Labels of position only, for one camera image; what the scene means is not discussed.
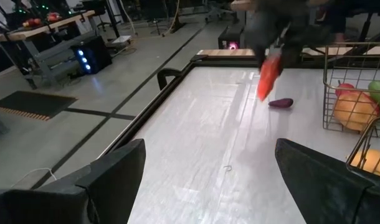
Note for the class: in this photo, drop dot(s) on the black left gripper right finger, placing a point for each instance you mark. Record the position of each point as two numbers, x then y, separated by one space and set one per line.
327 186

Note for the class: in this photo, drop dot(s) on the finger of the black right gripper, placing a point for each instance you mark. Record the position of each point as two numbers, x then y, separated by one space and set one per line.
261 59
289 59

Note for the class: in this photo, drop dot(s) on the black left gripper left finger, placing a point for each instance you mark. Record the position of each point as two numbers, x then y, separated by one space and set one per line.
93 193

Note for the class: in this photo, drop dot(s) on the orange carrot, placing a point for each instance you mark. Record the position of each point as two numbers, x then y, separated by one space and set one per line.
268 81

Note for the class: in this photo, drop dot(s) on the small purple eggplant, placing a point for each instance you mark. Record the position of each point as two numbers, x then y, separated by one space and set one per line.
280 103

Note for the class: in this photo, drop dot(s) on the orange fruit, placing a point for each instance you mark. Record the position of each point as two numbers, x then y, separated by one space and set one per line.
353 110

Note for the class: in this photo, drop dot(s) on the computer tower pink light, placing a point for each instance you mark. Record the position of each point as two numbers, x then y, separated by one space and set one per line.
232 39

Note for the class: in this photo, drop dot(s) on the office chair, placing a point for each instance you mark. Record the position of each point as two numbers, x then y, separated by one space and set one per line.
218 11

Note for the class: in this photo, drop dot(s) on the black mat orange edge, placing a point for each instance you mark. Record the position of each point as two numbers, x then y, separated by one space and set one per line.
31 104

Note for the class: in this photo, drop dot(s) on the computer tower blue lights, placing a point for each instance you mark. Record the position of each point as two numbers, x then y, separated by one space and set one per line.
90 56

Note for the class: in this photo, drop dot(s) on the wooden workbench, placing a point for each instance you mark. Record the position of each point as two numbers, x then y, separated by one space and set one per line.
37 31

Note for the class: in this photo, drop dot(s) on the black metal table frame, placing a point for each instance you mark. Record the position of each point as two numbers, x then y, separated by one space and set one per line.
146 112

